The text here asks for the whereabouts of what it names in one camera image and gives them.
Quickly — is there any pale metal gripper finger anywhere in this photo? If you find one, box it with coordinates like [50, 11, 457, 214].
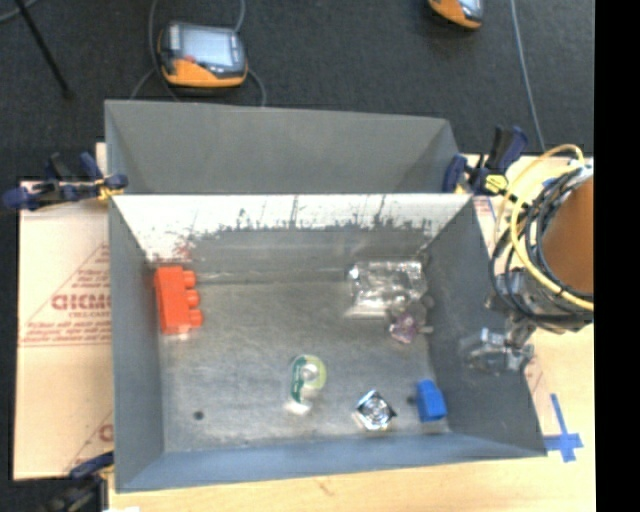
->
[458, 327, 506, 354]
[462, 351, 509, 375]

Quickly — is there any blue block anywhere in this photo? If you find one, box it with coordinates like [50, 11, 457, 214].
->
[415, 378, 449, 424]

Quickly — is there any small purple clear thing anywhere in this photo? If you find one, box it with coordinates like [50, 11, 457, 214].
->
[389, 313, 421, 344]

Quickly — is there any clear plastic packet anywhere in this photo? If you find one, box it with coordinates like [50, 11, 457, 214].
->
[343, 259, 427, 320]

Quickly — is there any green and white tape dispenser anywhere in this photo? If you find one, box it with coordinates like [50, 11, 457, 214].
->
[285, 353, 329, 415]

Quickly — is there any grey metal bin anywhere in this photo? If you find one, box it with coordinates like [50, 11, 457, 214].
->
[103, 98, 548, 494]

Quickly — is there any orange toy building block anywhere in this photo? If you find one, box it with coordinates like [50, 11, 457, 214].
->
[151, 264, 206, 336]

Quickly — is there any brown cardboard board red print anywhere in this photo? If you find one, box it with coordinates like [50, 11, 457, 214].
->
[11, 180, 117, 482]

